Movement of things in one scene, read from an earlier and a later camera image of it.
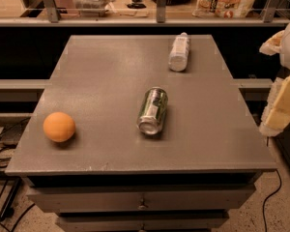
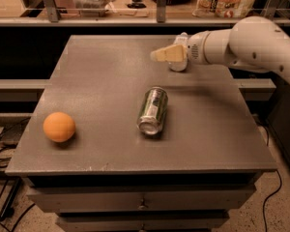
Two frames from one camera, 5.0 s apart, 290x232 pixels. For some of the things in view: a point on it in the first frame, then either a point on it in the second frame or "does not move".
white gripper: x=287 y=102 → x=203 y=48
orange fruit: x=59 y=127 does not move
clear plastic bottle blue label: x=179 y=52 does not move
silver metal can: x=153 y=110 does not move
